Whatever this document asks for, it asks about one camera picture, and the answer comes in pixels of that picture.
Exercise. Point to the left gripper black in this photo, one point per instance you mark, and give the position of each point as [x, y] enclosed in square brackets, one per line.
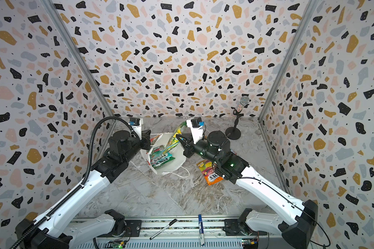
[145, 139]

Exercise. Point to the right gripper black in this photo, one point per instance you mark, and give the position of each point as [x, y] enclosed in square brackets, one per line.
[189, 148]

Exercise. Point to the white paper bag red flowers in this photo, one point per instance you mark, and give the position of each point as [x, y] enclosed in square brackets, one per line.
[174, 167]

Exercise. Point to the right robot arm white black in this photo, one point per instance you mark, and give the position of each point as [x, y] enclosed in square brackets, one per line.
[293, 219]

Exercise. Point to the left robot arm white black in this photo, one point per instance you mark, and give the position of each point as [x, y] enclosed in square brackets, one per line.
[53, 228]

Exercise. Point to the microphone on black stand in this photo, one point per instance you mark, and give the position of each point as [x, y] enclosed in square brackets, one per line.
[233, 133]

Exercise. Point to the blue white marker pen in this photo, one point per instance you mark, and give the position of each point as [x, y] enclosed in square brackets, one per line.
[201, 230]

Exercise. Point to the left circuit board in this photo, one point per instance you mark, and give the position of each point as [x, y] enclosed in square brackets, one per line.
[116, 244]

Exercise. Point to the circuit board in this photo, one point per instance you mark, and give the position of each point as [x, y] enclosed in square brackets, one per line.
[116, 244]
[250, 244]

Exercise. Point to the right circuit board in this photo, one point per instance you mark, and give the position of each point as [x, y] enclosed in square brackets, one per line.
[250, 244]

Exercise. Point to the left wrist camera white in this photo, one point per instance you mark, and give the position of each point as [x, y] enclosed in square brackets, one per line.
[136, 124]

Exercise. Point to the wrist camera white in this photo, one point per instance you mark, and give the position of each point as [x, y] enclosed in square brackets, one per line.
[136, 124]
[197, 127]

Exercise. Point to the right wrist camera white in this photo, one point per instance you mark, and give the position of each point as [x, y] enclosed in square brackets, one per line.
[197, 127]

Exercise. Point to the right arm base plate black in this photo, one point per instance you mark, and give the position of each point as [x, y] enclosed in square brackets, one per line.
[232, 227]

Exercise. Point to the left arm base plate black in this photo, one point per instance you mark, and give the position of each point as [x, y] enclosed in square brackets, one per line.
[125, 229]

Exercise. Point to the aluminium mounting rail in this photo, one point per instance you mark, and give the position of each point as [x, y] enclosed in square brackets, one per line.
[184, 234]

